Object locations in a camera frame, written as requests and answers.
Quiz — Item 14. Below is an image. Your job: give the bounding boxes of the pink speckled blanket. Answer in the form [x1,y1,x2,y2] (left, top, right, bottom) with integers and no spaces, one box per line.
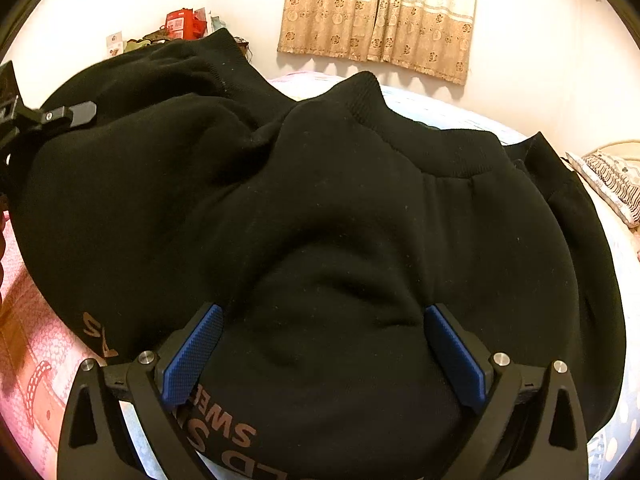
[0,210,136,466]

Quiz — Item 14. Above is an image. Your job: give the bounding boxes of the black printed sweatshirt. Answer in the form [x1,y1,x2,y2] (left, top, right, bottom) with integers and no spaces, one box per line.
[7,27,627,480]

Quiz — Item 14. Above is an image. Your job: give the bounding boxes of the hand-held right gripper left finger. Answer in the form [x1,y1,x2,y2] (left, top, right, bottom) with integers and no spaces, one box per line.
[57,301,226,480]

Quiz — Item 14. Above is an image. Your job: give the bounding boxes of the red items on desk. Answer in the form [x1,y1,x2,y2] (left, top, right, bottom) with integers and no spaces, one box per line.
[122,7,223,55]

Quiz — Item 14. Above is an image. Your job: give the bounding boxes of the striped pillow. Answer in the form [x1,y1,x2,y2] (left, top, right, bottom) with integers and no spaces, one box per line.
[565,142,640,228]

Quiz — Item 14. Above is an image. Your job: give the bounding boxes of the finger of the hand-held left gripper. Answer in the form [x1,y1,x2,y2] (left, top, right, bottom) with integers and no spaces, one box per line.
[16,101,98,134]

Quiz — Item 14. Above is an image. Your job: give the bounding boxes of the red box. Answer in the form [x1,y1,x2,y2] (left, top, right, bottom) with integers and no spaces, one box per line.
[164,7,208,41]

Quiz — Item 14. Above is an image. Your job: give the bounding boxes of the beige patterned curtain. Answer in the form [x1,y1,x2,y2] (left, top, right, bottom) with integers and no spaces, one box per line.
[276,0,481,86]

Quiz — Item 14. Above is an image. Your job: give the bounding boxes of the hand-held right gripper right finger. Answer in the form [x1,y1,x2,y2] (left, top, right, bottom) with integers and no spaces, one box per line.
[424,302,588,480]

